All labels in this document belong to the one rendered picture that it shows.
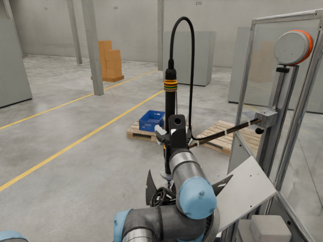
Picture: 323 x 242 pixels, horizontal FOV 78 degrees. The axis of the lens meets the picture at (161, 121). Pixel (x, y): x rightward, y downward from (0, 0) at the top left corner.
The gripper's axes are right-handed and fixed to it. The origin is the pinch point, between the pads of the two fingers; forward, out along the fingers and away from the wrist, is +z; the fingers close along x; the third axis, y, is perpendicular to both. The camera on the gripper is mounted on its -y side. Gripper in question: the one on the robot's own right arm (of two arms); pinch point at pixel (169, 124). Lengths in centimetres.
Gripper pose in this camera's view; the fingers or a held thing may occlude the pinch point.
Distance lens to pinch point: 71.4
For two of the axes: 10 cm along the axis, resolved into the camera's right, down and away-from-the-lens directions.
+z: -1.4, -4.0, 9.0
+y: 0.0, 9.1, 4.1
